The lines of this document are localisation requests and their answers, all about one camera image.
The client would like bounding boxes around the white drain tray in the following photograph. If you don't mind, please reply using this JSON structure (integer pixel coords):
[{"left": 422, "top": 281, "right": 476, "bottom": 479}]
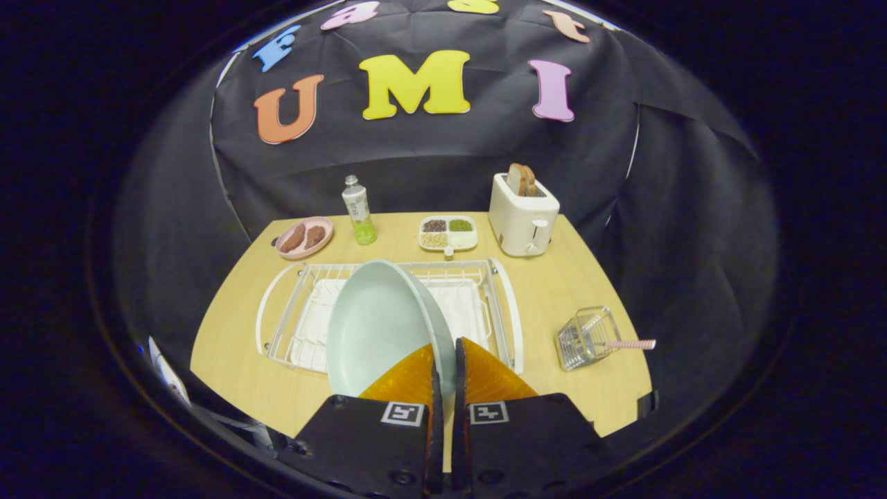
[{"left": 290, "top": 279, "right": 491, "bottom": 373}]

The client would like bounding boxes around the pale green plate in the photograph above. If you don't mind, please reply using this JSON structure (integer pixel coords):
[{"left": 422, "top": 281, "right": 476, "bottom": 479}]
[{"left": 326, "top": 260, "right": 458, "bottom": 472}]

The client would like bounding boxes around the clear wire basket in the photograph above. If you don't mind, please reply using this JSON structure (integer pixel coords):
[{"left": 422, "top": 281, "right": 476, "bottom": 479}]
[{"left": 556, "top": 306, "right": 622, "bottom": 372}]

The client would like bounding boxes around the white toaster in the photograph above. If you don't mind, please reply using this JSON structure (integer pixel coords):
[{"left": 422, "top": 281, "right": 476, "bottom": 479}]
[{"left": 489, "top": 173, "right": 561, "bottom": 258}]

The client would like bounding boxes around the white wire dish rack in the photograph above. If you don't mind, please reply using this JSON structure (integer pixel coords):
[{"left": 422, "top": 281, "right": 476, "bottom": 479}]
[{"left": 255, "top": 259, "right": 525, "bottom": 376}]

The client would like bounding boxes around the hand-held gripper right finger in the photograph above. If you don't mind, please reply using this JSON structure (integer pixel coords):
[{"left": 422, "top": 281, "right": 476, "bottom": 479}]
[{"left": 453, "top": 337, "right": 615, "bottom": 499}]

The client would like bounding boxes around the pink plate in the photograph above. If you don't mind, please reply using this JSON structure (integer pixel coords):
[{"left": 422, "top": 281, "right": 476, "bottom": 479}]
[{"left": 275, "top": 216, "right": 334, "bottom": 260}]

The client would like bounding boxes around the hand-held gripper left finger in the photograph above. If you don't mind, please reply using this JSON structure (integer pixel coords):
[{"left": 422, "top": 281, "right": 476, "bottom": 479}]
[{"left": 277, "top": 343, "right": 445, "bottom": 499}]

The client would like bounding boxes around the white paper sheet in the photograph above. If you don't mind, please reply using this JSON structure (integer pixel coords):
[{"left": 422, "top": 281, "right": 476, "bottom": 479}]
[{"left": 148, "top": 336, "right": 192, "bottom": 408}]

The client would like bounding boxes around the black backdrop cloth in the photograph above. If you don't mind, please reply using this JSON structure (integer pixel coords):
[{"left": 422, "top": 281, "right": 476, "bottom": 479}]
[{"left": 114, "top": 0, "right": 780, "bottom": 444}]

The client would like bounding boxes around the clear bottle green liquid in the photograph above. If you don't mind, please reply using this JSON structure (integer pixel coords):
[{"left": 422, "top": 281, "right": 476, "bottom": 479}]
[{"left": 342, "top": 175, "right": 378, "bottom": 246}]

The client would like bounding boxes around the white divided snack tray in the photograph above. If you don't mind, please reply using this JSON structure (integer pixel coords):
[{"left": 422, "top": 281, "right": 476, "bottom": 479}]
[{"left": 419, "top": 215, "right": 479, "bottom": 252}]

